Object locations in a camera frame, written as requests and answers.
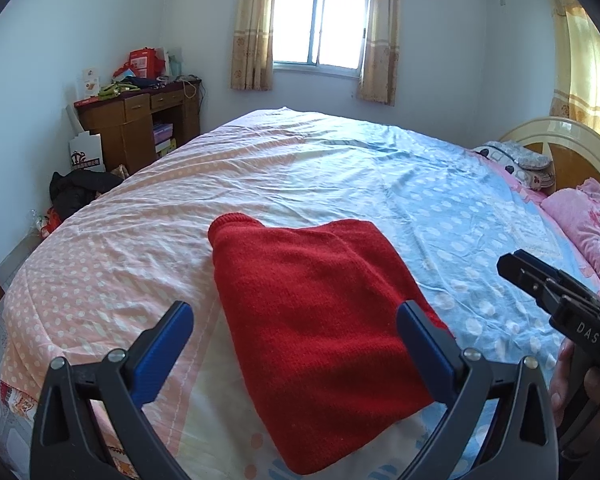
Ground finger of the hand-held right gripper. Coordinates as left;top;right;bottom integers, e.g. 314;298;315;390
514;248;600;312
496;254;562;319

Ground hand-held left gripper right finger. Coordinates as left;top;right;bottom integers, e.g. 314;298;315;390
396;300;561;480

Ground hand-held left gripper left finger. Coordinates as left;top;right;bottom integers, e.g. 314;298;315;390
30;301;195;480

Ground red knitted sweater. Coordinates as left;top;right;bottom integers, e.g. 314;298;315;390
207;212;456;476

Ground black clothes pile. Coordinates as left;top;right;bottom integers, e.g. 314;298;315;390
49;169;123;221

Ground person's right hand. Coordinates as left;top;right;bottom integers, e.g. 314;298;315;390
550;335;600;428

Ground pink floral pillow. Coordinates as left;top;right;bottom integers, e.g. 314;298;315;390
540;177;600;291

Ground panda print pillow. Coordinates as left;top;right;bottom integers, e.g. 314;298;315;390
472;145;557;192

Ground grey floral pillow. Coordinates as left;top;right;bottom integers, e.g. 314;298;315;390
485;140;551;170

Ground cream wooden headboard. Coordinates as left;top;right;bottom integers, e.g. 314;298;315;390
499;116;600;206

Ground yellow patterned curtain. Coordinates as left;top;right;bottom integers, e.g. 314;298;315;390
542;0;600;153

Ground blue pink dotted bed sheet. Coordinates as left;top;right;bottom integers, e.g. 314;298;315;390
0;106;600;480

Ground white paper bag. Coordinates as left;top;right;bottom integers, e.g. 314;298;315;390
69;130;106;173

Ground brown wooden desk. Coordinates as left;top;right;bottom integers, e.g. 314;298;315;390
74;79;202;173

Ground green yellow cloth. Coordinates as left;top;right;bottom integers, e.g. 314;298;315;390
97;82;138;100

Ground beige patterned window curtain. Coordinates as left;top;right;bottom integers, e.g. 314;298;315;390
356;0;402;107
230;0;278;92

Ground white printed box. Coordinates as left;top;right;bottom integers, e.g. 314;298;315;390
80;67;101;101

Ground red gift box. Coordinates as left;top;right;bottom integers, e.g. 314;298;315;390
127;47;167;81

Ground sliding glass window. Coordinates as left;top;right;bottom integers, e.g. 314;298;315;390
272;0;373;78

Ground white cable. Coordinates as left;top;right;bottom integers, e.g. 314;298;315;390
175;75;207;108

